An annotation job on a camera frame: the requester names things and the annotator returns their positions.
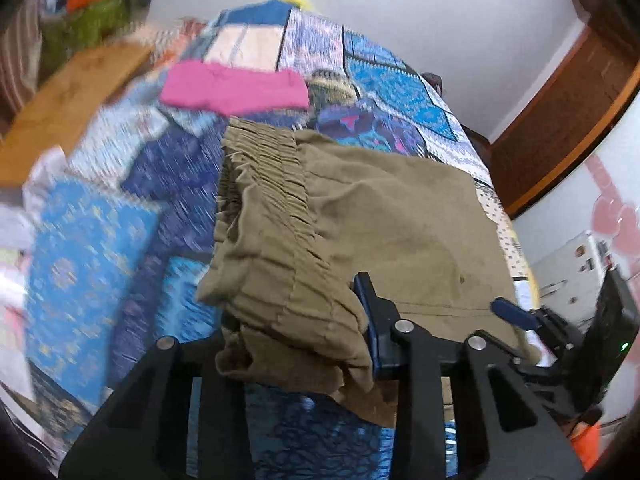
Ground green patterned storage bag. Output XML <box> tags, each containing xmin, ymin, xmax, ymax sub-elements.
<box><xmin>41</xmin><ymin>0</ymin><xmax>130</xmax><ymax>70</ymax></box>

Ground blue patchwork bedspread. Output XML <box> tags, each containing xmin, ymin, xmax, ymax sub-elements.
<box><xmin>26</xmin><ymin>0</ymin><xmax>529</xmax><ymax>479</ymax></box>

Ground olive brown pants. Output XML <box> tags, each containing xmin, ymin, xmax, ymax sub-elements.
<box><xmin>196</xmin><ymin>118</ymin><xmax>535</xmax><ymax>427</ymax></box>

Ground brown wooden door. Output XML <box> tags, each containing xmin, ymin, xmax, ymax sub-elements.
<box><xmin>490</xmin><ymin>0</ymin><xmax>639</xmax><ymax>218</ymax></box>

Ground striped pink curtain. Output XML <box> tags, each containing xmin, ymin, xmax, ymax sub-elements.
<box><xmin>1</xmin><ymin>0</ymin><xmax>42</xmax><ymax>122</ymax></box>

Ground orange sleeve forearm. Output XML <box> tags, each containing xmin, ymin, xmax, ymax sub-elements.
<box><xmin>570</xmin><ymin>422</ymin><xmax>601</xmax><ymax>470</ymax></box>

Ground white cabinet with stickers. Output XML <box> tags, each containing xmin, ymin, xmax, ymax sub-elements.
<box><xmin>514</xmin><ymin>99</ymin><xmax>639</xmax><ymax>330</ymax></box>

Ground wooden cutout board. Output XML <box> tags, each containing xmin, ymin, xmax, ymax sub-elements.
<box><xmin>0</xmin><ymin>42</ymin><xmax>152</xmax><ymax>188</ymax></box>

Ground folded pink cloth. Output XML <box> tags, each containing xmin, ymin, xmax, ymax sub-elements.
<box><xmin>160</xmin><ymin>60</ymin><xmax>309</xmax><ymax>117</ymax></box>

